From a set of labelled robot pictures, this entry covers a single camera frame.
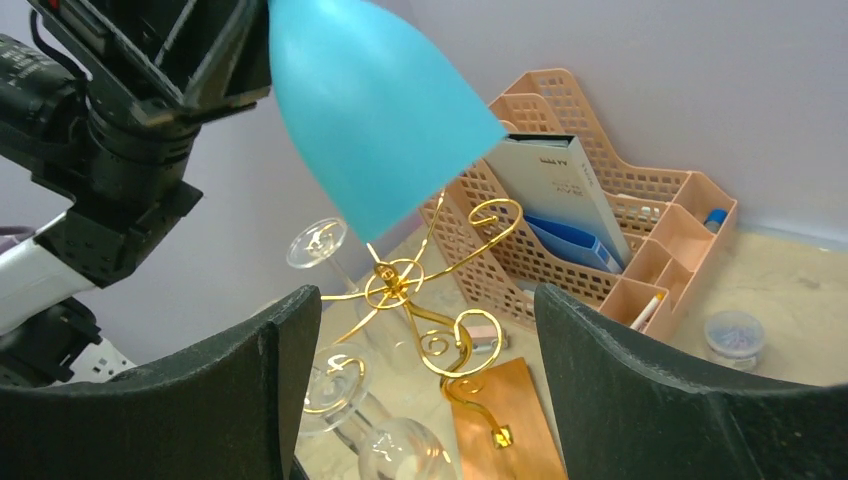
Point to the small grey bottle cap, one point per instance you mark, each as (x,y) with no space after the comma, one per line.
(734,339)

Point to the clear wine glass hanging front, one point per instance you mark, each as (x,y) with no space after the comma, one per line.
(403,448)

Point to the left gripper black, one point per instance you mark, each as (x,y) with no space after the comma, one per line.
(159,68)

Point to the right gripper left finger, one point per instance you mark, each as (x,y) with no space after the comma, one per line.
(226,407)

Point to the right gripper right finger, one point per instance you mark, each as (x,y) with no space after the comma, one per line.
(630,407)

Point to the blue plastic goblet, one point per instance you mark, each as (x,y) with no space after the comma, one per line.
(376,111)

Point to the clear wine glass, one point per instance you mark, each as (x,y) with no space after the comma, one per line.
(403,448)
(317,245)

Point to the wooden rack base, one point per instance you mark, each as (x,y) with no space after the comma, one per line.
(508,392)

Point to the grey white document folder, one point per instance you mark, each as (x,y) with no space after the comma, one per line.
(550,176)

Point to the pink white eraser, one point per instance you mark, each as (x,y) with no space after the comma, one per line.
(484,339)

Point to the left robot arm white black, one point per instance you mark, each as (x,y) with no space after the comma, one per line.
(119,212)

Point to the pink plastic file organizer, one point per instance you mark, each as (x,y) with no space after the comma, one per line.
(496,259)

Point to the blue folder in organizer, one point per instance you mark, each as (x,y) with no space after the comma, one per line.
(573,245)

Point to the tall clear flute glass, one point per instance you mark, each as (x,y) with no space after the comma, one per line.
(338,398)

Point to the blue capped item in organizer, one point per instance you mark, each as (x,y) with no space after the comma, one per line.
(715,219)

